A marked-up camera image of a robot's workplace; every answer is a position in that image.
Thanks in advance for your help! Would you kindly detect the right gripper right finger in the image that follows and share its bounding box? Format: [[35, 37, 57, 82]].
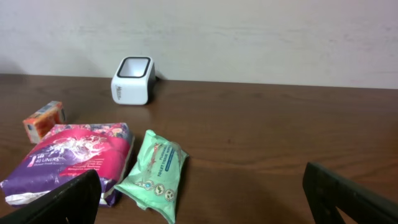
[[302, 162, 397, 224]]

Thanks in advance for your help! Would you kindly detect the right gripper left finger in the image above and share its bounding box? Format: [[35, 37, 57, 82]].
[[1, 170, 101, 224]]

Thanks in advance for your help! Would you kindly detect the pink purple liners pack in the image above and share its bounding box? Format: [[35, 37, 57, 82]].
[[1, 123, 134, 207]]

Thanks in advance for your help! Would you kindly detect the green tissue wipes pack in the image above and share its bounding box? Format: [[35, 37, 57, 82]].
[[115, 129, 188, 223]]

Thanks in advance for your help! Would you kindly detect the small orange box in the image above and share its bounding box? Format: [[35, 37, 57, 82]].
[[23, 101, 67, 144]]

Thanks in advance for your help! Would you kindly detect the white barcode scanner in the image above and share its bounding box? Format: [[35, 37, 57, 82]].
[[111, 56, 156, 105]]

